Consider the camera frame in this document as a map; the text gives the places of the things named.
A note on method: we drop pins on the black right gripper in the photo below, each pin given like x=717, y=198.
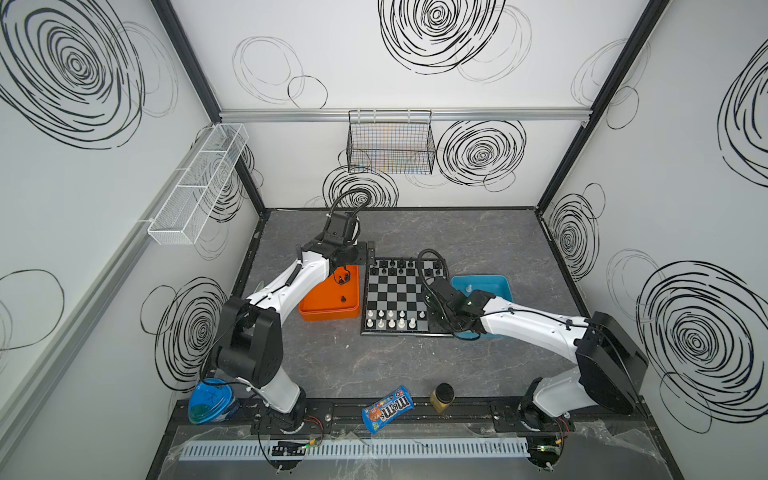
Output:
x=440, y=293

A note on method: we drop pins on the clear wall shelf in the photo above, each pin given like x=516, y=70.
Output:
x=189, y=206

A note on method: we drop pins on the blue plastic tray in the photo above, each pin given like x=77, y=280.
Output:
x=496, y=284

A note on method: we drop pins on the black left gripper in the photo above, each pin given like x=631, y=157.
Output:
x=344, y=274

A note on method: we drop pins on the white slotted cable duct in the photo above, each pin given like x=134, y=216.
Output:
x=351, y=449

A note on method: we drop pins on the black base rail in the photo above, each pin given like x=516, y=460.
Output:
x=504, y=415

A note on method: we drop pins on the yellow jar black lid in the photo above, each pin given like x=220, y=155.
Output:
x=442, y=397

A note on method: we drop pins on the blue lidded container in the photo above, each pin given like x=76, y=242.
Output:
x=212, y=401

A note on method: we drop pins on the orange plastic tray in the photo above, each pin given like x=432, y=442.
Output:
x=336, y=298

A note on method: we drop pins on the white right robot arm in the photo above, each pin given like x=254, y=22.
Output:
x=609, y=366

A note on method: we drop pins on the blue candy bag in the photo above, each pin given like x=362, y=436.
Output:
x=385, y=410

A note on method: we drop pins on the black wire basket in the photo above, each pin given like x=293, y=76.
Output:
x=391, y=141

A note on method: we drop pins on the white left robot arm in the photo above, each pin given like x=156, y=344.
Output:
x=249, y=342

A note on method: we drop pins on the black white chessboard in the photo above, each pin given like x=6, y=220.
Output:
x=394, y=298

